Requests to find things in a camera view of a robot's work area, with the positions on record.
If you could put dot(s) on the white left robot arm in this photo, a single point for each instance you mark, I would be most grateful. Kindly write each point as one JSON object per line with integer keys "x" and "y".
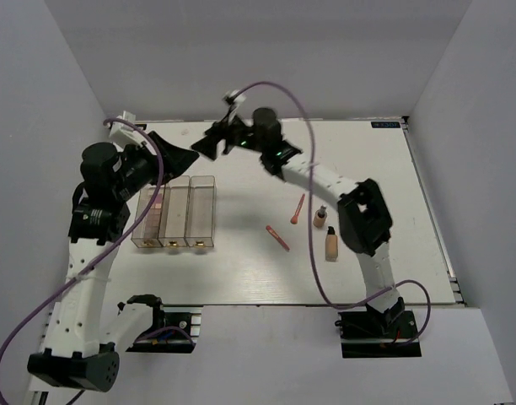
{"x": 78, "y": 354}

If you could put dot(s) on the small foundation bottle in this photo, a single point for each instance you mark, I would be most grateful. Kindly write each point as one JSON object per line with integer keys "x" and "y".
{"x": 320, "y": 217}

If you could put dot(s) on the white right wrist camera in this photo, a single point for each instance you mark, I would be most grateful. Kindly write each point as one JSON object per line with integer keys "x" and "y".
{"x": 233, "y": 99}

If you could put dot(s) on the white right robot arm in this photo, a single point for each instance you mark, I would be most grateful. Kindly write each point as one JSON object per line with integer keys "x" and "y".
{"x": 364, "y": 219}

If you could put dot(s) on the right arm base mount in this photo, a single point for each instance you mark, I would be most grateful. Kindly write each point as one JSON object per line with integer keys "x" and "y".
{"x": 362, "y": 339}

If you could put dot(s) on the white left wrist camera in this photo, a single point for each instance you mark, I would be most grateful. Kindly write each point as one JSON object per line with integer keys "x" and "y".
{"x": 121, "y": 134}

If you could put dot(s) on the right clear organizer bin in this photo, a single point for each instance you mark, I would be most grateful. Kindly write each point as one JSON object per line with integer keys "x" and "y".
{"x": 200, "y": 225}

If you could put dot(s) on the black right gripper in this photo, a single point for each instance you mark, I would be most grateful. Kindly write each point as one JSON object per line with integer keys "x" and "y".
{"x": 207, "y": 146}

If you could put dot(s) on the middle clear organizer bin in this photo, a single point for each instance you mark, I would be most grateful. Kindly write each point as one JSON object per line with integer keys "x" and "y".
{"x": 174, "y": 213}

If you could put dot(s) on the clear organizer bin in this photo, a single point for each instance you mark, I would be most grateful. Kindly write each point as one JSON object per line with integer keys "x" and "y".
{"x": 145, "y": 196}
{"x": 200, "y": 225}
{"x": 174, "y": 213}

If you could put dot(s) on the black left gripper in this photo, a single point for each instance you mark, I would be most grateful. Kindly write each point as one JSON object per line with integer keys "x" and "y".
{"x": 176, "y": 160}

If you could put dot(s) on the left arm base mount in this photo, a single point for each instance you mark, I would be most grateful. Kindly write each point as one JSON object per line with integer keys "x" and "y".
{"x": 177, "y": 332}

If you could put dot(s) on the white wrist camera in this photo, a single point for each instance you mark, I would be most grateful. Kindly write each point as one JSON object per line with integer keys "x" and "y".
{"x": 233, "y": 99}
{"x": 121, "y": 134}

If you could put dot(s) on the left clear organizer bin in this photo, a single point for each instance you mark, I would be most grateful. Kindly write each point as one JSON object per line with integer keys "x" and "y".
{"x": 145, "y": 196}

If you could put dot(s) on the tall foundation bottle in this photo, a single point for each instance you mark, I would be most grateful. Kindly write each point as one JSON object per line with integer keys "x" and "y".
{"x": 331, "y": 245}

